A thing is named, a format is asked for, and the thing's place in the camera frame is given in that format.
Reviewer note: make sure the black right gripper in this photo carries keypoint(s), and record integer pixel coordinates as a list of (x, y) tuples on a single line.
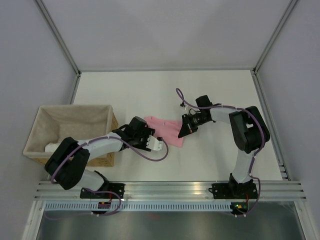
[(187, 127)]

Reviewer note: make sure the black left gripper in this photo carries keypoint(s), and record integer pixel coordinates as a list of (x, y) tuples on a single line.
[(146, 131)]

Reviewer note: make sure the pink t shirt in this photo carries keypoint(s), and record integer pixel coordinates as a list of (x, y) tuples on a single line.
[(166, 129)]

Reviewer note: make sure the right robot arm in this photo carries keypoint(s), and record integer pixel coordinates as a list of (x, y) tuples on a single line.
[(249, 130)]

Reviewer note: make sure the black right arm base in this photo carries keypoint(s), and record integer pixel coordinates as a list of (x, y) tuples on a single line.
[(234, 191)]

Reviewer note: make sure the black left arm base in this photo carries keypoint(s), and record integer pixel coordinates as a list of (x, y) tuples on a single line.
[(110, 190)]

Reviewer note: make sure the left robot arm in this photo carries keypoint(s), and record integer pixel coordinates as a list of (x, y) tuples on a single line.
[(67, 165)]

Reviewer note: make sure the wicker basket with liner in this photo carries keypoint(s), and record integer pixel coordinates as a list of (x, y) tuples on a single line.
[(54, 123)]

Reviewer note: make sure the rolled white t shirt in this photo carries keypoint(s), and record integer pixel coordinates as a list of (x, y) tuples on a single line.
[(51, 147)]

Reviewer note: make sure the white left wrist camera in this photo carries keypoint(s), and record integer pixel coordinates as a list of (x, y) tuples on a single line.
[(155, 143)]

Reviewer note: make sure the aluminium frame post right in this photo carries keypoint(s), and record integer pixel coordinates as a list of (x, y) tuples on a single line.
[(275, 34)]

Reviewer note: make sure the aluminium frame post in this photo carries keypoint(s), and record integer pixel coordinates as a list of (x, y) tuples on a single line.
[(275, 34), (56, 34)]

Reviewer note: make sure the aluminium frame rail back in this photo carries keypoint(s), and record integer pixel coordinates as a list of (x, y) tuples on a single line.
[(165, 69)]

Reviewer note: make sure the white slotted cable duct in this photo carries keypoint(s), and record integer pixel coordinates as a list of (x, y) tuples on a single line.
[(136, 206)]

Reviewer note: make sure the aluminium mounting rail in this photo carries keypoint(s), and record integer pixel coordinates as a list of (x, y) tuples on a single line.
[(187, 191)]

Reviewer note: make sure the aluminium frame post left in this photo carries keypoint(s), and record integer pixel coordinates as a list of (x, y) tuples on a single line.
[(56, 34)]

